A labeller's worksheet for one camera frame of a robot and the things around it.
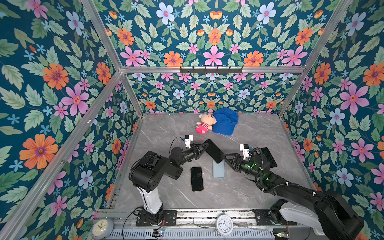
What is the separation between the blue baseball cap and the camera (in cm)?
110

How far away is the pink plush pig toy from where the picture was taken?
1052mm

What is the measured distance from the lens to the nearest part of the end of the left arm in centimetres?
71

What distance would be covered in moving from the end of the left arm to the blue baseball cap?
0.29 meters

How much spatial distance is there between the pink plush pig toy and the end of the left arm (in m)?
0.22
